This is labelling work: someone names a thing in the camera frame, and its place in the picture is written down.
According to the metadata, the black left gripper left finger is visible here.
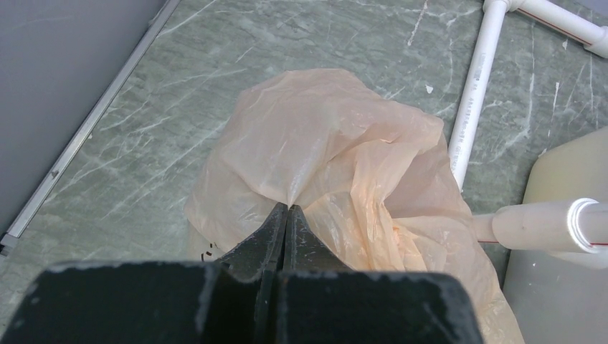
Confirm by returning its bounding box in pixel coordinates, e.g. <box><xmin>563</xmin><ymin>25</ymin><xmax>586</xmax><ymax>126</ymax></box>
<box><xmin>217</xmin><ymin>203</ymin><xmax>288</xmax><ymax>285</ymax></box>

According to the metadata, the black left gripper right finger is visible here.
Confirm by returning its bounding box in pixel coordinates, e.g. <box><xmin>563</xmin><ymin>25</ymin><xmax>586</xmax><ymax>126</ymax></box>
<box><xmin>284</xmin><ymin>205</ymin><xmax>353</xmax><ymax>280</ymax></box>

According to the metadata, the peach plastic bag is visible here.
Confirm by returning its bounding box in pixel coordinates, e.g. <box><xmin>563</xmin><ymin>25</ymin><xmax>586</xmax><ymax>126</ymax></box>
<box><xmin>184</xmin><ymin>69</ymin><xmax>523</xmax><ymax>343</ymax></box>

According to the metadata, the white plastic basin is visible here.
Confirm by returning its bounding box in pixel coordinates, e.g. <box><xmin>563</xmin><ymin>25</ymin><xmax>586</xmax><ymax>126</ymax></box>
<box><xmin>503</xmin><ymin>128</ymin><xmax>607</xmax><ymax>343</ymax></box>

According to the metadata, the white PVC pipe frame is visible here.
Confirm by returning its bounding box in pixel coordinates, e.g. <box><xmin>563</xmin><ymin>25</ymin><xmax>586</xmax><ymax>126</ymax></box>
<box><xmin>448</xmin><ymin>1</ymin><xmax>607</xmax><ymax>259</ymax></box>

